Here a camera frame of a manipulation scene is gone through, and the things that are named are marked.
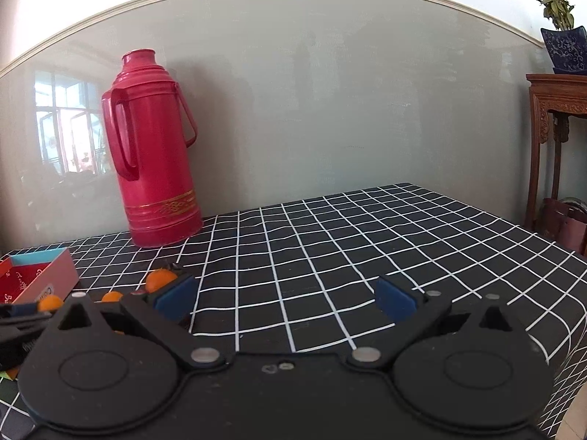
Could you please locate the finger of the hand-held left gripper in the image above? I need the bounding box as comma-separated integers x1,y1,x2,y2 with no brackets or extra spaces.
0,303,52,328

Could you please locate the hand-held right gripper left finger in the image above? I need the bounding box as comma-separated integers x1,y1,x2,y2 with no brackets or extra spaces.
50,274,230,370

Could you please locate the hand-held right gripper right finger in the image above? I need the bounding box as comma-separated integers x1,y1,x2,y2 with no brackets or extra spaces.
346,276,527,369

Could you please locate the red cardboard box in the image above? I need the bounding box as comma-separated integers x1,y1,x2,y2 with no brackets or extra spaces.
0,246,80,306

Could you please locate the black checkered tablecloth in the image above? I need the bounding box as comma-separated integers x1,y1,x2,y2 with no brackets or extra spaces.
0,183,587,440

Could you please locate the red thermos flask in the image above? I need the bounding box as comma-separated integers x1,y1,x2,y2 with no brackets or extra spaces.
101,49,204,249

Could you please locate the dark red bag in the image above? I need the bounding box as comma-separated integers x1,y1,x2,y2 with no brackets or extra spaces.
541,197,587,257

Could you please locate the carved wooden stand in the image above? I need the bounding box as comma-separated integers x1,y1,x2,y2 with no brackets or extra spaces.
525,73,587,235

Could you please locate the blue patterned plant pot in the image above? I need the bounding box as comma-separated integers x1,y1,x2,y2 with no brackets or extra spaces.
540,25,587,75

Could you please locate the green potted plant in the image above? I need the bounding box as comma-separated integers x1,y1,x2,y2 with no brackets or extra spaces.
537,0,577,32

